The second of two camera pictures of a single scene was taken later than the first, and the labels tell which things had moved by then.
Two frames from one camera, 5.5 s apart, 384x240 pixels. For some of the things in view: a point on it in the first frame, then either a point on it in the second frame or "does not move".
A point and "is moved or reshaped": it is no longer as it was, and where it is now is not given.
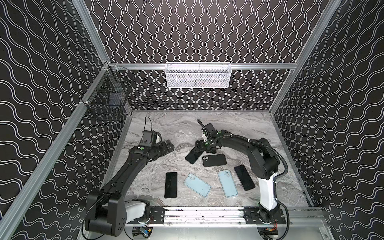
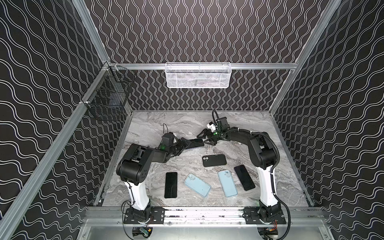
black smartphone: x=193 y=155 is moved or reshaped
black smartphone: x=244 y=178 does not move
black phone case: x=215 y=160 does not move
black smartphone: x=171 y=185 does not move
